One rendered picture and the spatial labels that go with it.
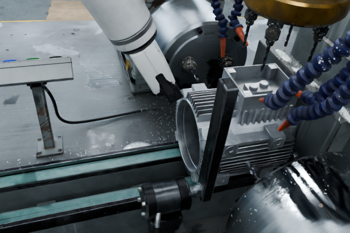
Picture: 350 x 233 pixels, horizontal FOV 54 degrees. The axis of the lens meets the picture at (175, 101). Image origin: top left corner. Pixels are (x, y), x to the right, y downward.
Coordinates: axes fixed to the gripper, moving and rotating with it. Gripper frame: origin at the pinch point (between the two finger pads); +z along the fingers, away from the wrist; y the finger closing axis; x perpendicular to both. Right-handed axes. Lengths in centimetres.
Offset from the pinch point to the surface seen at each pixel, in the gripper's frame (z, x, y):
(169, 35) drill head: -0.8, 5.5, -17.7
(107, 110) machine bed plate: 20.1, -22.9, -30.6
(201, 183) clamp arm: 4.6, -2.8, 19.7
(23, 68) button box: -13.2, -26.3, -16.6
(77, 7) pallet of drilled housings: 79, -52, -258
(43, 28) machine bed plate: 11, -39, -89
